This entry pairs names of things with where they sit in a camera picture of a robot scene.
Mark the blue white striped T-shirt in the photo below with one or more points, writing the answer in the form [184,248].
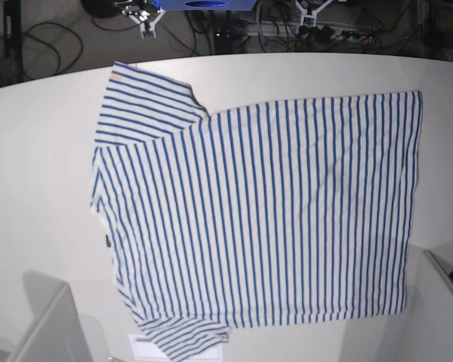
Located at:
[278,213]

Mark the white power strip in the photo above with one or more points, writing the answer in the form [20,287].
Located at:
[277,29]

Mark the blue box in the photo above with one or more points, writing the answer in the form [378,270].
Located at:
[215,5]

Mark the white label plate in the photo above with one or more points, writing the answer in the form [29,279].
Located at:
[144,350]

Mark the grey left partition panel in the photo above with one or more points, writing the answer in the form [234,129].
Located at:
[55,333]

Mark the grey partition panel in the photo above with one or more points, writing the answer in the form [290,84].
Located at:
[435,288]
[55,333]

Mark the grey right partition panel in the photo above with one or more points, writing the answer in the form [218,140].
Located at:
[435,288]

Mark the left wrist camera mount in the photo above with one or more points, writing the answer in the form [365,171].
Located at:
[308,14]

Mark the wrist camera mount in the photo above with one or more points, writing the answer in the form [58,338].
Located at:
[145,13]
[308,14]

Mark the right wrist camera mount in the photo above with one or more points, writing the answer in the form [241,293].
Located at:
[145,13]

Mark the black left floor post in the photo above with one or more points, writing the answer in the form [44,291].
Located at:
[13,36]

